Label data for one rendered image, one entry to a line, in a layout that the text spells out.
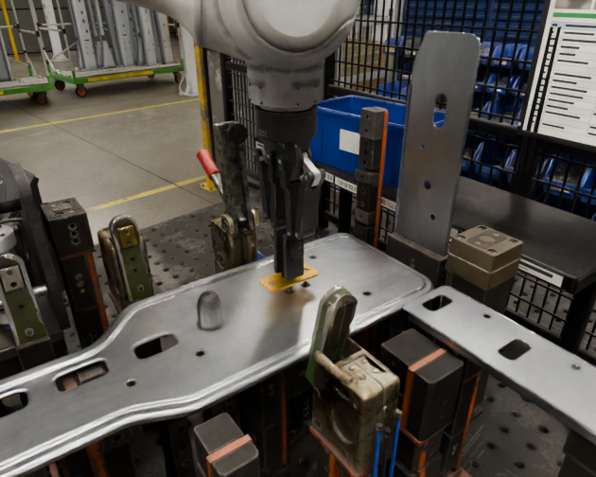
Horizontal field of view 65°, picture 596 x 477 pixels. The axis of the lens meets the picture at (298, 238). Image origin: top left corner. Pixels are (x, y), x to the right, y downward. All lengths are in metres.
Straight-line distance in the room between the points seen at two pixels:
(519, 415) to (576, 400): 0.41
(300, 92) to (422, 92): 0.29
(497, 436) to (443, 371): 0.36
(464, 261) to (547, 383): 0.22
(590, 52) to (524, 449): 0.67
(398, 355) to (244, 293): 0.23
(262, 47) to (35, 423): 0.43
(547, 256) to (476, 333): 0.21
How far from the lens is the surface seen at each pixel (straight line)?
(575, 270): 0.80
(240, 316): 0.65
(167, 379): 0.58
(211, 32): 0.39
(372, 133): 0.90
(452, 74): 0.75
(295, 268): 0.66
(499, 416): 0.99
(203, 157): 0.83
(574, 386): 0.63
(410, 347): 0.65
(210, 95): 3.60
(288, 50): 0.35
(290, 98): 0.54
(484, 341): 0.65
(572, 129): 0.98
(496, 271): 0.74
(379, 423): 0.52
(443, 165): 0.77
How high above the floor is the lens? 1.39
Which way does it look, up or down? 28 degrees down
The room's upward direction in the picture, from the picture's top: straight up
